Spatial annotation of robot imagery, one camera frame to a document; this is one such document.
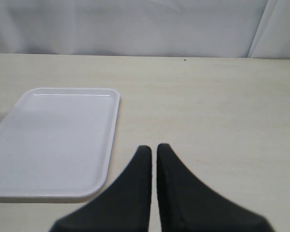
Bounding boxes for white plastic tray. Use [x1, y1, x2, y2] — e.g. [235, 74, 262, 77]
[0, 88, 120, 198]

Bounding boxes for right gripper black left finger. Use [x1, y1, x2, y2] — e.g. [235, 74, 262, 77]
[50, 145, 152, 232]

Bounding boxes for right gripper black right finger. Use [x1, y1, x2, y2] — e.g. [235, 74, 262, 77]
[157, 144, 274, 232]

